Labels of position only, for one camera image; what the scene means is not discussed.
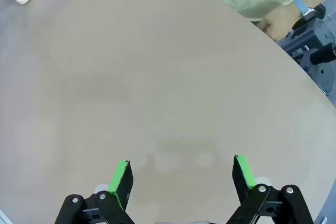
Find person's left hand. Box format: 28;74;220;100
258;3;302;41

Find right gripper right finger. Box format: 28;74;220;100
228;154;314;224

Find light blue wristwatch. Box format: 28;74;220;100
293;0;316;21

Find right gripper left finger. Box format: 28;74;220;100
55;159;136;224

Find black cylinder handle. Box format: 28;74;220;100
309;42;336;66

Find dark blue-grey frame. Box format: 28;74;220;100
278;0;336;97

